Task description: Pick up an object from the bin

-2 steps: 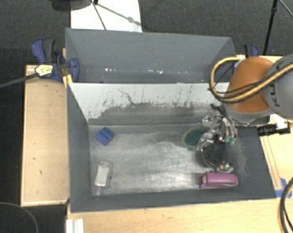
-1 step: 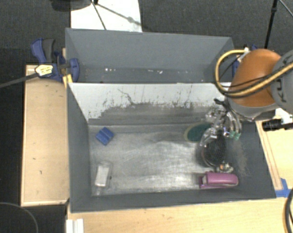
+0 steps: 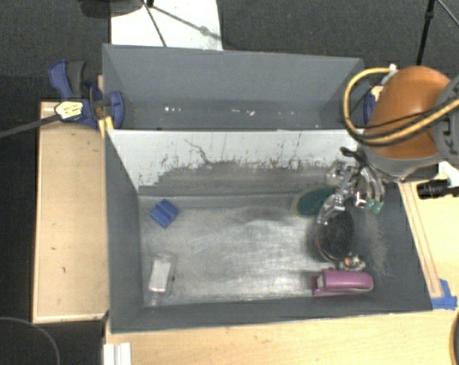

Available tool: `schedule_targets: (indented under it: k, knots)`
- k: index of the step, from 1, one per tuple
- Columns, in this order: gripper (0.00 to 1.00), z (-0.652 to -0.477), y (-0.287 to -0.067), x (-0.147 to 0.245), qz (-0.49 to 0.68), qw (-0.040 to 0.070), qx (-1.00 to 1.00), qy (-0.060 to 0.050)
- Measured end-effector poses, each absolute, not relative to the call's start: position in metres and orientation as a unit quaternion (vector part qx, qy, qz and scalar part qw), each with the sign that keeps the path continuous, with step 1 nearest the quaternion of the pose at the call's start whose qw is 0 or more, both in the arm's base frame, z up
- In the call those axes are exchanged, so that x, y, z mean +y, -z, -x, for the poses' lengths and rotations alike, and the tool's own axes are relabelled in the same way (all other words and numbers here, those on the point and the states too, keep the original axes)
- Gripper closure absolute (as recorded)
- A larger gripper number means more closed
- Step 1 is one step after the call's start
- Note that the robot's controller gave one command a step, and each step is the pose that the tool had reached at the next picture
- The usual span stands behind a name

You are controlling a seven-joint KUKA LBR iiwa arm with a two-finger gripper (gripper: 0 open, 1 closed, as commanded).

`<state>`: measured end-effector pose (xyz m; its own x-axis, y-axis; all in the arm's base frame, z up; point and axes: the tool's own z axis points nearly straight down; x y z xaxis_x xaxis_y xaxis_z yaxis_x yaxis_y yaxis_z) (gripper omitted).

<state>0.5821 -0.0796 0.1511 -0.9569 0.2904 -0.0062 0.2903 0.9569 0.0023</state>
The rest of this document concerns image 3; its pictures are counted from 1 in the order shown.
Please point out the blue ridged block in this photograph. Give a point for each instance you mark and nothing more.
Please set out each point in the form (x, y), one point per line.
(164, 213)

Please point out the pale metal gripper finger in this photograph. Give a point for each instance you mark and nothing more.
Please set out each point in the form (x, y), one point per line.
(337, 200)
(324, 213)

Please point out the purple stapler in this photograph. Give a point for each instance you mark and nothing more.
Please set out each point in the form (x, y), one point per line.
(345, 281)

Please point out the small multicolour toy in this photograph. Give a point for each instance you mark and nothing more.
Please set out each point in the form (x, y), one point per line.
(352, 262)

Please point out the pale wood flat board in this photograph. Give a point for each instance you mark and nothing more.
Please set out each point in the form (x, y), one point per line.
(71, 219)

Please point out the black cylinder on white bracket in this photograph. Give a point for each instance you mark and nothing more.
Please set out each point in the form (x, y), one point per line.
(438, 188)

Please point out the grey metal bin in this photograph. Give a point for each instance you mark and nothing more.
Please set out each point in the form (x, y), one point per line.
(222, 238)

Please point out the dark green round sponge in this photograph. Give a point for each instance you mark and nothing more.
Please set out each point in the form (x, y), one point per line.
(311, 202)

